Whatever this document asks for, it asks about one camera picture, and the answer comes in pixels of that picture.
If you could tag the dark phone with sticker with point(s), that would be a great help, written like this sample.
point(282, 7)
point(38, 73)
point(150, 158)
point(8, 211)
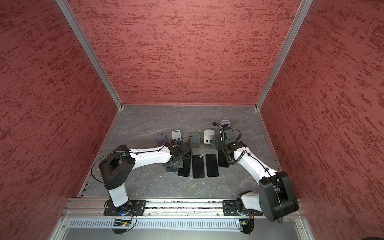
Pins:
point(185, 170)

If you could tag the aluminium rail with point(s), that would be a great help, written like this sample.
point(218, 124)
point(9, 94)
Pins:
point(155, 208)

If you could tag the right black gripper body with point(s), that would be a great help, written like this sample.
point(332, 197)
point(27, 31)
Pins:
point(220, 144)

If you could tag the purple phone stand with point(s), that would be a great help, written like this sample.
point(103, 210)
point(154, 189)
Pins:
point(225, 123)

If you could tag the left aluminium corner post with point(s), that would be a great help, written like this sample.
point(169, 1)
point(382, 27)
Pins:
point(79, 33)

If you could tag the aluminium corner post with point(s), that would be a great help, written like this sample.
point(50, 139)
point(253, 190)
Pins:
point(79, 33)
point(291, 35)

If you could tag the purple phone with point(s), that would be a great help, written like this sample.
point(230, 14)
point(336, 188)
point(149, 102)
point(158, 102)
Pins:
point(173, 165)

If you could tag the right aluminium corner post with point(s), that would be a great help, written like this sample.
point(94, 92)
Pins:
point(291, 35)

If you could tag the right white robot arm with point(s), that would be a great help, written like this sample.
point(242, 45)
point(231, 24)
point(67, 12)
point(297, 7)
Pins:
point(276, 197)

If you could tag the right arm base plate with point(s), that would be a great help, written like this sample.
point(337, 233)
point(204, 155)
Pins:
point(232, 209)

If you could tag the white slotted cable duct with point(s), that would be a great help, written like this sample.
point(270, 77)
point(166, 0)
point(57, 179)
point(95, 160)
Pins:
point(226, 225)

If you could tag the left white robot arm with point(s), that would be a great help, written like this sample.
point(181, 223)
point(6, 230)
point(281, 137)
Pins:
point(117, 165)

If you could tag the silver-edged phone with sticker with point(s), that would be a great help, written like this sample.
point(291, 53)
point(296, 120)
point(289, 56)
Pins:
point(198, 167)

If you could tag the wooden base metal stand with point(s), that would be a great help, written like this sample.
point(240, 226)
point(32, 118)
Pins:
point(207, 140)

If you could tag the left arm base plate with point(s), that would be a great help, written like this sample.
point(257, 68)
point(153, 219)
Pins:
point(131, 208)

